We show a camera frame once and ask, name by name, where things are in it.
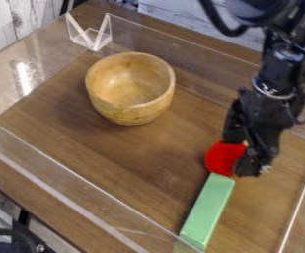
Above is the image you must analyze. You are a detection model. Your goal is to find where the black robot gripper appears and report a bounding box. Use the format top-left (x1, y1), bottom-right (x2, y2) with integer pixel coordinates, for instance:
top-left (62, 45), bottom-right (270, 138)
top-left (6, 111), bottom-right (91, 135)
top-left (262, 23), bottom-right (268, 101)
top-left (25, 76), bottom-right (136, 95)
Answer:
top-left (223, 86), bottom-right (305, 178)

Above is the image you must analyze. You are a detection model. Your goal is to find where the red felt strawberry toy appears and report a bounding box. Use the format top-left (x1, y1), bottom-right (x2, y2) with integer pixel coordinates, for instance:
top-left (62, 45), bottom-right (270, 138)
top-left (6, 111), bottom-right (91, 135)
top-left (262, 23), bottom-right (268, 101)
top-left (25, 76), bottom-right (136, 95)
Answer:
top-left (205, 141), bottom-right (248, 177)

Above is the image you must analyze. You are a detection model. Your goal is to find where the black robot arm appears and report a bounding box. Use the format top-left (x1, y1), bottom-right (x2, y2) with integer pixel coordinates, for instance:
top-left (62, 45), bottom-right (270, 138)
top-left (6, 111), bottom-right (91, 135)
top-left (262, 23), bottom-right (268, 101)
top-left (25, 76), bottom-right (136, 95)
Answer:
top-left (200, 0), bottom-right (305, 177)

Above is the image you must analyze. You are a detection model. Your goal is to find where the green rectangular block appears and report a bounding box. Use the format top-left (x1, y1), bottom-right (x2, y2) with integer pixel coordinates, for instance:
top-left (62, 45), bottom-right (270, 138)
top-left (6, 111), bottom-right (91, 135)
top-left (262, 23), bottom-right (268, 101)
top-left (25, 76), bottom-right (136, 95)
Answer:
top-left (180, 173), bottom-right (236, 251)

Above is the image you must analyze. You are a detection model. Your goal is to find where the wooden bowl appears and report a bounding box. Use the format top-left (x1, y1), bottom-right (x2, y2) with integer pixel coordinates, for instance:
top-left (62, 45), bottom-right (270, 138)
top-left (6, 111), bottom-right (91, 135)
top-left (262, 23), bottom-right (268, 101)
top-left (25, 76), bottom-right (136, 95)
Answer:
top-left (85, 52), bottom-right (176, 126)

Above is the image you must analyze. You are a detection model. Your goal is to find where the black table clamp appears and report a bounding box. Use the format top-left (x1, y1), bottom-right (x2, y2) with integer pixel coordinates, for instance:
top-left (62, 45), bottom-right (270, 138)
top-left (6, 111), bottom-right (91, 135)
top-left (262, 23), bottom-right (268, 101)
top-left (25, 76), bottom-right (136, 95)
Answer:
top-left (12, 210), bottom-right (57, 253)

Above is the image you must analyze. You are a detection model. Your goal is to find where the clear acrylic corner bracket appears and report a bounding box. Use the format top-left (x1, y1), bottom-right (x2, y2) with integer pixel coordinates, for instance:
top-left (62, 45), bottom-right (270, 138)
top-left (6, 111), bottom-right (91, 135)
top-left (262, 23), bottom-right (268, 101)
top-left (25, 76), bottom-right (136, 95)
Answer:
top-left (65, 13), bottom-right (113, 51)

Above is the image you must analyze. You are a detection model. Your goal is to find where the clear acrylic tray wall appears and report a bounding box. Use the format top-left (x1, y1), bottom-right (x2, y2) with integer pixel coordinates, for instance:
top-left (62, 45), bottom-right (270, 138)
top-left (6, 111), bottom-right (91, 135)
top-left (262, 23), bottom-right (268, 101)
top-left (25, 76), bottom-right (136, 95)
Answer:
top-left (0, 127), bottom-right (203, 253)

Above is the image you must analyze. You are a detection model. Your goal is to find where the black cable bottom left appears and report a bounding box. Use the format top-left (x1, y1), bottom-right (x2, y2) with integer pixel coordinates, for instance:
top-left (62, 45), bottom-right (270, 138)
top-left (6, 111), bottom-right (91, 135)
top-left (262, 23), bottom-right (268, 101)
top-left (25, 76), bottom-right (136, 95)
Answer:
top-left (0, 226), bottom-right (28, 253)

